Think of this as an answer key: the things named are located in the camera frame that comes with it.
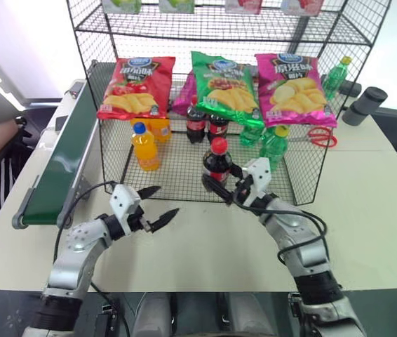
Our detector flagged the grey conveyor control box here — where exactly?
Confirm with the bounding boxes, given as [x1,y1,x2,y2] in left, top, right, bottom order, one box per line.
[63,79,87,102]

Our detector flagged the green conveyor belt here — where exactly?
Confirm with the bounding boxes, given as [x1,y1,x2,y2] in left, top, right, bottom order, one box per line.
[11,59,103,231]

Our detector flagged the black box with ports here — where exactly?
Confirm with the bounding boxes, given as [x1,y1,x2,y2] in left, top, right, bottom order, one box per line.
[95,304,123,337]

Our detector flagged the magenta chips bag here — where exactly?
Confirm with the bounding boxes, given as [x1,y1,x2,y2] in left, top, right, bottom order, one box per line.
[255,52,339,128]
[172,72,199,115]

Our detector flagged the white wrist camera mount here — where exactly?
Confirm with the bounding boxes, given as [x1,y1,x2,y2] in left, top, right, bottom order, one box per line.
[242,157,272,203]
[109,185,142,234]

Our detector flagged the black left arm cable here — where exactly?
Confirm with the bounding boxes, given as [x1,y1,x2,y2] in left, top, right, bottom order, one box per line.
[53,180,119,263]

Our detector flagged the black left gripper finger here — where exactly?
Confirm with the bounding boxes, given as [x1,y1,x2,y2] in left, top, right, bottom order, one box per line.
[148,208,180,234]
[137,185,162,202]

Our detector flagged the green chips bag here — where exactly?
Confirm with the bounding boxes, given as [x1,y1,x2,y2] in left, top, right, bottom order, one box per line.
[190,51,266,129]

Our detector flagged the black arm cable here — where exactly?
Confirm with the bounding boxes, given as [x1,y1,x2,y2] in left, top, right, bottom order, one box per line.
[238,201,329,264]
[53,180,119,263]

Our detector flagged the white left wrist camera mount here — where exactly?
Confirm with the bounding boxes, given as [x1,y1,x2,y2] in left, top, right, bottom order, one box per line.
[109,185,142,234]

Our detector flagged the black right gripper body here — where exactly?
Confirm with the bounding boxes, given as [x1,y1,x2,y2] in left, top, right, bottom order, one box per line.
[231,175,256,206]

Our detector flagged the cola bottle red cap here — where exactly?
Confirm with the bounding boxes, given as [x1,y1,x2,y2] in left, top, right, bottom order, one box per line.
[207,114,230,143]
[185,95,208,145]
[201,136,234,192]

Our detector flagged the dark grey cylinder roll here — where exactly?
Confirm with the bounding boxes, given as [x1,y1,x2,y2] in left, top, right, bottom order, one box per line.
[341,86,389,126]

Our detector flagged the green label card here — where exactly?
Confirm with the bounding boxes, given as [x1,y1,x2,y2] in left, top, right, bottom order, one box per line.
[102,0,142,14]
[159,0,196,14]

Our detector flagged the red chips bag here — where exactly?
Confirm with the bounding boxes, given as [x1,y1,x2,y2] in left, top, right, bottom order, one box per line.
[96,55,177,121]

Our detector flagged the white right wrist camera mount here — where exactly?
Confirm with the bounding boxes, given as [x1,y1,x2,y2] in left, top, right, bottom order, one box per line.
[242,157,272,203]

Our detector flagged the orange soda bottle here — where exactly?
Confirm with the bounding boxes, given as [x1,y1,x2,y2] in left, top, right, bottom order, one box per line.
[130,121,161,172]
[130,117,172,143]

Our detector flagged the black wire rack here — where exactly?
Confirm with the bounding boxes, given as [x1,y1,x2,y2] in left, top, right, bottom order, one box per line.
[65,0,393,206]

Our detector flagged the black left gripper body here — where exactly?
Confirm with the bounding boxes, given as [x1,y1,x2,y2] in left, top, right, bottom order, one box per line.
[127,206,153,234]

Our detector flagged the green soda bottle yellow cap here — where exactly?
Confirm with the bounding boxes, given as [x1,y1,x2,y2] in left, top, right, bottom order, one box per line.
[258,125,290,173]
[322,55,353,101]

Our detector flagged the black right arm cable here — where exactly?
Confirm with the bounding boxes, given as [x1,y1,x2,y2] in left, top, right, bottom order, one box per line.
[238,201,329,264]

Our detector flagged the red label card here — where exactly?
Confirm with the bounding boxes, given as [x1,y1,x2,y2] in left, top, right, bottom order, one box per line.
[225,0,263,15]
[281,0,325,17]

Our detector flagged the red scissors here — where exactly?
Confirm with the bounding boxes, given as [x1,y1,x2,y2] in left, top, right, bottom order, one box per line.
[288,126,339,147]

